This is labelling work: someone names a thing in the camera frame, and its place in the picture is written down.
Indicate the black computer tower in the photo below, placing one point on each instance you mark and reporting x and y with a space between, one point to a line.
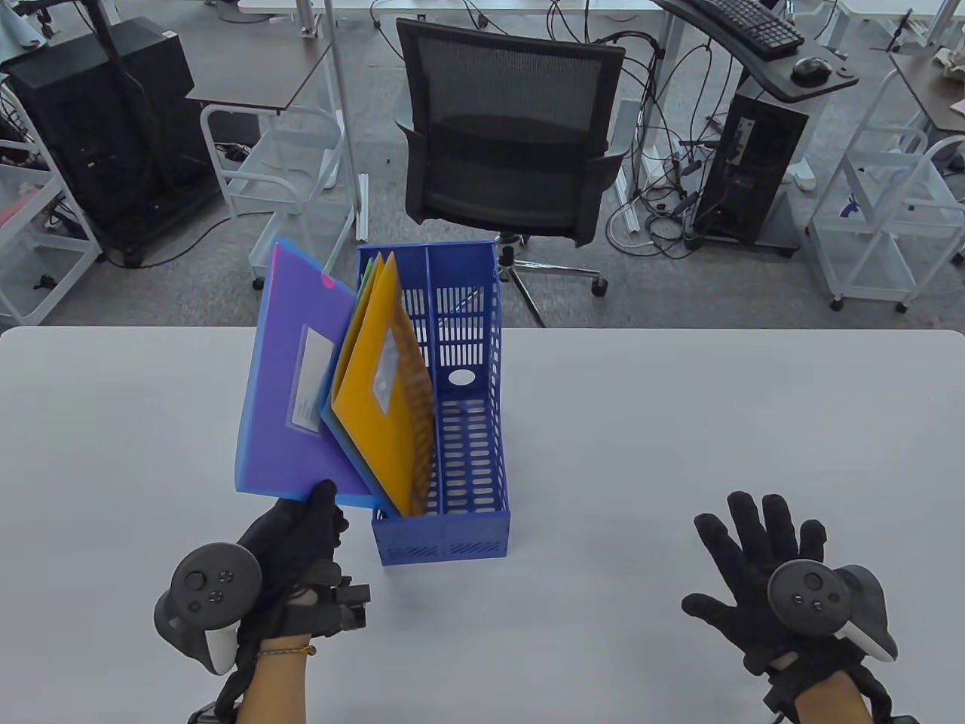
746 173

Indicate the blue plastic file rack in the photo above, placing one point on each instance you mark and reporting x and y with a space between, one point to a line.
445 539

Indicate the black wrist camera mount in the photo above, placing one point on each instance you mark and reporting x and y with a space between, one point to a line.
335 603

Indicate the small brown side table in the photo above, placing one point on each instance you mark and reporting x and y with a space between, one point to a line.
256 75

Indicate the person's right forearm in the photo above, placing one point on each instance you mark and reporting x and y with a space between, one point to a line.
833 701

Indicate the black computer keyboard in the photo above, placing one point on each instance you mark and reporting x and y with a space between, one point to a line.
754 30

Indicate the person's left forearm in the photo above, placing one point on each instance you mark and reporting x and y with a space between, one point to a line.
275 690

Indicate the pink cardstock sheet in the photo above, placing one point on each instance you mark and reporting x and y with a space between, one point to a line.
327 283

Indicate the white metal trolley cart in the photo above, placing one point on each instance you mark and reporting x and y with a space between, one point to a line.
301 219
30 279
867 264

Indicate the black mesh office chair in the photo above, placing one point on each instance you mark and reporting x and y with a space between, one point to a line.
513 188

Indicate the dark grey handheld controller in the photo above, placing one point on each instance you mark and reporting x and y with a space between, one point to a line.
810 596
211 584

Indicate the blue translucent L-shaped folder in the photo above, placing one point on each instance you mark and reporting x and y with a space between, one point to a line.
279 422
343 445

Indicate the small blue object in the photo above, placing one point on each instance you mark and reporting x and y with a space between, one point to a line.
852 207

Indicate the person's left hand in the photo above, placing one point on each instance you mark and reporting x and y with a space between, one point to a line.
298 543

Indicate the black computer cabinet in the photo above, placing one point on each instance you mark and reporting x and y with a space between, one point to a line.
90 136

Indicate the person's right hand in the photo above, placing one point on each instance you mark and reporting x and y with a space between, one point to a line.
754 588

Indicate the brown desk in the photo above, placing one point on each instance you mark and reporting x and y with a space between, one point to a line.
938 98

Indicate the black computer mouse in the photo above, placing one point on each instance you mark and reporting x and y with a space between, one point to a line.
810 69

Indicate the orange translucent L-shaped folder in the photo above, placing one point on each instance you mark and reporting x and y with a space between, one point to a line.
377 452

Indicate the green cardstock sheet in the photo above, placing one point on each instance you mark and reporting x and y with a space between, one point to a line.
368 277

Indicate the dark keyboard desk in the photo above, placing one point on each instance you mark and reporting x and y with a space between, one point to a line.
769 83

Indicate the white metal post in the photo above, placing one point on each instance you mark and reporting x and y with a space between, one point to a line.
343 113

